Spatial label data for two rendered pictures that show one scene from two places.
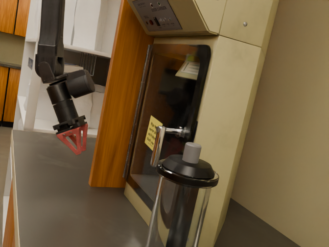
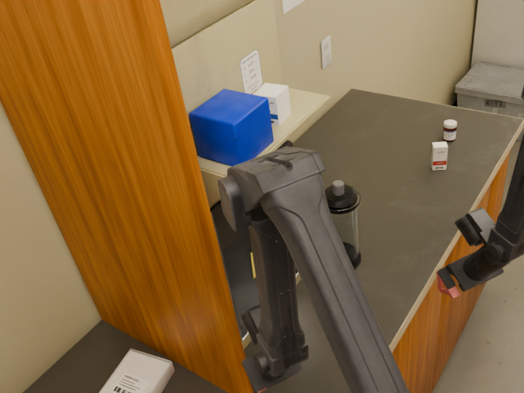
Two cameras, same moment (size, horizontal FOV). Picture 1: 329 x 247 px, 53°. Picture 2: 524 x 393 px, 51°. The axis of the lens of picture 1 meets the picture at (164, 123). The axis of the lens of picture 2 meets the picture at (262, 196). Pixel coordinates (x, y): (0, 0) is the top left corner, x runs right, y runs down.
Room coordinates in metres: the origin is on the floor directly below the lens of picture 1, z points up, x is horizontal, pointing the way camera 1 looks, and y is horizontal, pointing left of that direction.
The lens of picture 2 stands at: (1.14, 0.89, 2.03)
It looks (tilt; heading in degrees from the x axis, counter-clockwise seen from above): 37 degrees down; 248
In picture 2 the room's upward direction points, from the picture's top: 9 degrees counter-clockwise
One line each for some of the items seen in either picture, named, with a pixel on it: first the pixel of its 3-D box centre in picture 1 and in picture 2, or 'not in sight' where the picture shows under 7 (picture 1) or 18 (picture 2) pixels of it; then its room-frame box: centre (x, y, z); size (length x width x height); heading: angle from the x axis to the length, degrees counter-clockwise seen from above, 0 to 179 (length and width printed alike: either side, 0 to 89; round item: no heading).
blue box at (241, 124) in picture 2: not in sight; (232, 127); (0.85, 0.09, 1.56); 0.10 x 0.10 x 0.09; 27
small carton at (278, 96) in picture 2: not in sight; (272, 104); (0.74, 0.04, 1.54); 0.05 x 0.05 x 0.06; 33
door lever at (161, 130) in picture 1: (165, 146); not in sight; (0.69, -0.01, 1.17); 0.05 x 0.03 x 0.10; 117
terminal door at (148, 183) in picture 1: (159, 125); (263, 243); (0.80, 0.01, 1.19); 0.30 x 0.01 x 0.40; 27
